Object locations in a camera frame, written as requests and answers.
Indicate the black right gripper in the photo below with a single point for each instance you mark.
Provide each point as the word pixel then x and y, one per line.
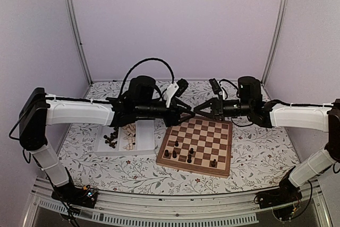
pixel 218 112

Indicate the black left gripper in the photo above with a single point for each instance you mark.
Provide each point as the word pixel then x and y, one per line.
pixel 175 112

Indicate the wooden chess board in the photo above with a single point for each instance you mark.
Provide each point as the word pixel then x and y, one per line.
pixel 209 139

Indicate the white plastic compartment tray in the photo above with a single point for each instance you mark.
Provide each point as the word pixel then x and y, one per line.
pixel 145 141

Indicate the dark knight chess piece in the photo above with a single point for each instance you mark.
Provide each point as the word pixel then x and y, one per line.
pixel 213 163

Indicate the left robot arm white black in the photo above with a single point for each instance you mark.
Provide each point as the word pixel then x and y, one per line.
pixel 137 103

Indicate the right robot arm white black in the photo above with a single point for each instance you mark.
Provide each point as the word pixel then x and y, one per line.
pixel 276 113

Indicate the pile of light chess pieces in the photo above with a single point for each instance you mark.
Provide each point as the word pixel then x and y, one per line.
pixel 128 137

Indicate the pile of dark chess pieces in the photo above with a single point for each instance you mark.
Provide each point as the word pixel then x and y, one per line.
pixel 112 138

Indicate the floral patterned table cloth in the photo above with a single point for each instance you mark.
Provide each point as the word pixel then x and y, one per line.
pixel 259 159

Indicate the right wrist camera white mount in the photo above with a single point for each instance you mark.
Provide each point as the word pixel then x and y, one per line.
pixel 218 89

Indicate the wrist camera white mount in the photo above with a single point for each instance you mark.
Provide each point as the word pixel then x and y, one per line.
pixel 218 89
pixel 175 89

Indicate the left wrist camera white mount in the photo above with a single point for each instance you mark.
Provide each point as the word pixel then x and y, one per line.
pixel 175 89

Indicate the front aluminium rail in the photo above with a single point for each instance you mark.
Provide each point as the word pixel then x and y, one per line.
pixel 123 209

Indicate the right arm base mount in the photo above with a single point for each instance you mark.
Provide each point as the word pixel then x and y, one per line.
pixel 286 193

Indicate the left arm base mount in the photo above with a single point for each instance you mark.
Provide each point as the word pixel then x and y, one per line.
pixel 71 194

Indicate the right aluminium frame post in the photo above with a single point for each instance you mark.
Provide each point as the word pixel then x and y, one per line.
pixel 274 41

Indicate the aluminium frame post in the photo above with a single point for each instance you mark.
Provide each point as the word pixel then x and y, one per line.
pixel 78 41
pixel 274 41

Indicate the left aluminium frame post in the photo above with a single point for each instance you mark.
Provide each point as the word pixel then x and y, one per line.
pixel 78 41

